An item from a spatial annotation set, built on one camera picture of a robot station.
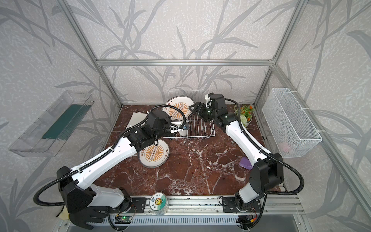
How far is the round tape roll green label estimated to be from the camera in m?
0.67

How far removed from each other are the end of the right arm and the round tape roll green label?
0.44 meters

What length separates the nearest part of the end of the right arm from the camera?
24.0 inches
